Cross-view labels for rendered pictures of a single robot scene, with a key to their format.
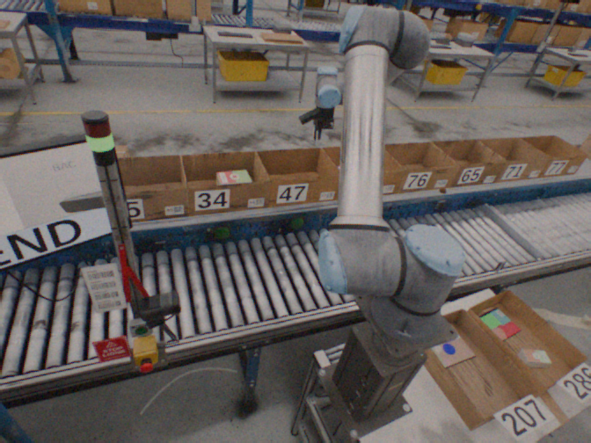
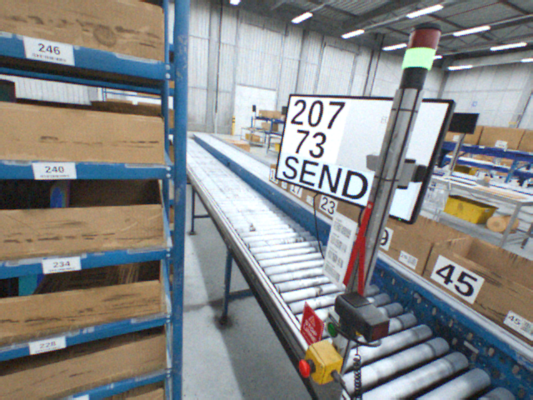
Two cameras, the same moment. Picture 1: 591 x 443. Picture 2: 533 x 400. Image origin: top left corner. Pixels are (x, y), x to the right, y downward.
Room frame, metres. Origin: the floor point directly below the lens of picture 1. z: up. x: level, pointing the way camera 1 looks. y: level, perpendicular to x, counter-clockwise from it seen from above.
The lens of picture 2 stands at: (0.40, -0.12, 1.47)
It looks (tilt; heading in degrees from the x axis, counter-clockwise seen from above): 18 degrees down; 90
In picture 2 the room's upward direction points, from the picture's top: 7 degrees clockwise
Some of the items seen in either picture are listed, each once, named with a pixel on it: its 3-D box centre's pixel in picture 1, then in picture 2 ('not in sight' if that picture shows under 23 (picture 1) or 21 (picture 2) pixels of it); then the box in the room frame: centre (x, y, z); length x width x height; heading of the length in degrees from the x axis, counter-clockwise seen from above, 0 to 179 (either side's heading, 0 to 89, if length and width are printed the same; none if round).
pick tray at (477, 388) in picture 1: (466, 363); not in sight; (0.82, -0.75, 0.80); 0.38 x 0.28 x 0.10; 30
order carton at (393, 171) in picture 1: (359, 170); not in sight; (1.85, -0.31, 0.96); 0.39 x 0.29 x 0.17; 116
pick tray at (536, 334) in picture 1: (520, 338); not in sight; (0.98, -1.03, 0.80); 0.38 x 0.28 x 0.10; 34
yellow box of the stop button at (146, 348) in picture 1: (157, 350); (329, 374); (0.63, 0.39, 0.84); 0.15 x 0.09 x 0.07; 116
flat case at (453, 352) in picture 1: (447, 348); not in sight; (0.90, -0.71, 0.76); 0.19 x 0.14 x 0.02; 119
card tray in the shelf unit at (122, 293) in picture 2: not in sight; (85, 272); (-0.08, 0.49, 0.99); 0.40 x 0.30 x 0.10; 23
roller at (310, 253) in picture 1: (317, 266); not in sight; (1.26, -0.15, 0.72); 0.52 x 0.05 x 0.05; 26
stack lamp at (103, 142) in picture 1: (98, 133); (420, 52); (0.67, 0.45, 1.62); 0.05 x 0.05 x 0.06
